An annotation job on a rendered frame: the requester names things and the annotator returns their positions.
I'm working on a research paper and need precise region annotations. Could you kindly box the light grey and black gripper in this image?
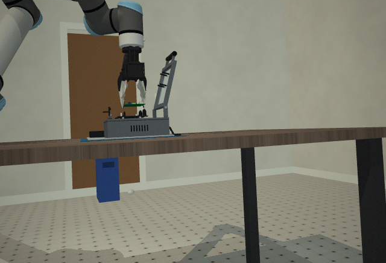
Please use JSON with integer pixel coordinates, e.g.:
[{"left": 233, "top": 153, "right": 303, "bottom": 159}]
[{"left": 118, "top": 46, "right": 147, "bottom": 108}]

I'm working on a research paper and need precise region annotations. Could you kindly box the green circuit board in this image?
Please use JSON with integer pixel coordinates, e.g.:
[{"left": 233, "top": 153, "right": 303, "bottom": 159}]
[{"left": 124, "top": 102, "right": 145, "bottom": 107}]

